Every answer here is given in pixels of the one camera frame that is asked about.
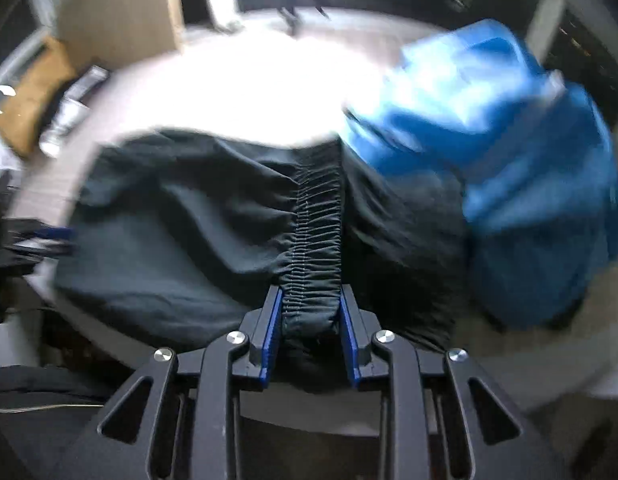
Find black elastic-waist pants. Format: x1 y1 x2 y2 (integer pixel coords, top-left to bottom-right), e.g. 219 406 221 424
54 130 469 392

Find pine wood plank panel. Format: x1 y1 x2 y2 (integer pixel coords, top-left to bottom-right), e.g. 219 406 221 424
0 36 77 158

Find white folded garment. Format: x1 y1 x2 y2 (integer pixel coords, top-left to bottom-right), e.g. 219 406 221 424
36 64 111 159

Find blue zip jacket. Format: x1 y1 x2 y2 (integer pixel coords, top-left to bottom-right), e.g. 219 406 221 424
341 20 618 328

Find large wooden board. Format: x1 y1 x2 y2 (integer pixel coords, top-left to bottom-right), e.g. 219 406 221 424
55 0 184 70

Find pink plaid rug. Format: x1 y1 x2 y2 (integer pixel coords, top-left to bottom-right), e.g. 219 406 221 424
10 10 618 408

